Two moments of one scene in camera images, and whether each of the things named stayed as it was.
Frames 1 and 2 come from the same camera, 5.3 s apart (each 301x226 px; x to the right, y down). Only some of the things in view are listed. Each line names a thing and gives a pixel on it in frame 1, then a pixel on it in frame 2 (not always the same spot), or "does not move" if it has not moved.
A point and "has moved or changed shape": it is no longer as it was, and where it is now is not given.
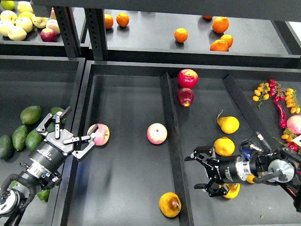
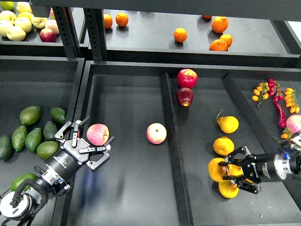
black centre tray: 149,117 does not move
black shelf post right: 96,20 does not move
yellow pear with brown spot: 170,204 has moved or changed shape
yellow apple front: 16,33 does not move
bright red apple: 187,78 does not move
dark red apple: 185,96 does not move
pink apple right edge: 294,124 does not move
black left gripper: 57,145 → 72,154
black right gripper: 224,169 → 259,168
